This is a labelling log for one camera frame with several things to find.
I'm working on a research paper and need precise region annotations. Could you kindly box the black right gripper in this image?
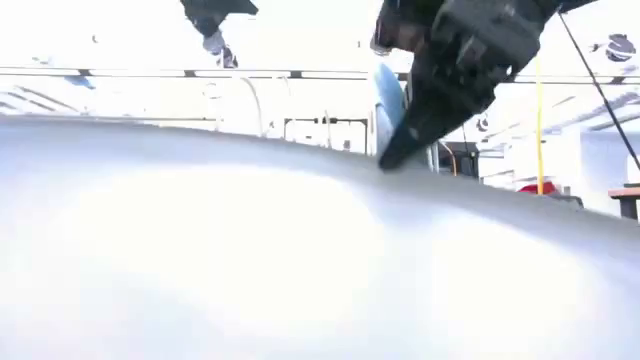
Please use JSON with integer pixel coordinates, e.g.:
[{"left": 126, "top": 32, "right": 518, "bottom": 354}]
[{"left": 378, "top": 0, "right": 561, "bottom": 171}]

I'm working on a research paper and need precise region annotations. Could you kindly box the black hanging cable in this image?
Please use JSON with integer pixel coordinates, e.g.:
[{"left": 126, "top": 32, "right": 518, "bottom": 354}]
[{"left": 556, "top": 7, "right": 640, "bottom": 172}]

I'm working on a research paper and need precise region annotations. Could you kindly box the blue plate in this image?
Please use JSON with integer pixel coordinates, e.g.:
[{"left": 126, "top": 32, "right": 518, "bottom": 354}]
[{"left": 373, "top": 62, "right": 409, "bottom": 159}]

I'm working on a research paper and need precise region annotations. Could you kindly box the wooden background table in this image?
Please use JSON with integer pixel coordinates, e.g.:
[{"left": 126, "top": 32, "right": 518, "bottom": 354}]
[{"left": 607, "top": 186, "right": 640, "bottom": 221}]

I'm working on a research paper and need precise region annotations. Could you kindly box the red background object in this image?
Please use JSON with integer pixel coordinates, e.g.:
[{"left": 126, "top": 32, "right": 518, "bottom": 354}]
[{"left": 518, "top": 181, "right": 559, "bottom": 196}]

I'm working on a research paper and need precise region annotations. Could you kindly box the yellow hanging cable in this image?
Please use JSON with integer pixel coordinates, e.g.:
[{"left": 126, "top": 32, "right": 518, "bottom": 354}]
[{"left": 533, "top": 57, "right": 546, "bottom": 195}]

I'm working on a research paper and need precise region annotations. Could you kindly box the black ceiling cable reel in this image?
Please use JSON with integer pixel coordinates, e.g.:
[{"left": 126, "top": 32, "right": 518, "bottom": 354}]
[
  {"left": 605, "top": 33, "right": 637, "bottom": 63},
  {"left": 202, "top": 29, "right": 239, "bottom": 70}
]

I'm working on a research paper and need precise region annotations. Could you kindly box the black background partition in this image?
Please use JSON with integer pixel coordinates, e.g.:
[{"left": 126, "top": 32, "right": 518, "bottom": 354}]
[{"left": 452, "top": 141, "right": 480, "bottom": 179}]

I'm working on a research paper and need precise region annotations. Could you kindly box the grey plate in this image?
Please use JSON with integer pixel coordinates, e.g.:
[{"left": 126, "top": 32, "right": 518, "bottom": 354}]
[{"left": 0, "top": 113, "right": 640, "bottom": 360}]

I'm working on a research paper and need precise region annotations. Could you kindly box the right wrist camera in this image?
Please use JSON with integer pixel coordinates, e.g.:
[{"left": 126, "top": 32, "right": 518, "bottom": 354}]
[{"left": 371, "top": 0, "right": 420, "bottom": 56}]

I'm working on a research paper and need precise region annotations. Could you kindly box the white wire dish rack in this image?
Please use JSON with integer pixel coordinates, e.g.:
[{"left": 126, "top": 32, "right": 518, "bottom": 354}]
[{"left": 212, "top": 74, "right": 441, "bottom": 174}]

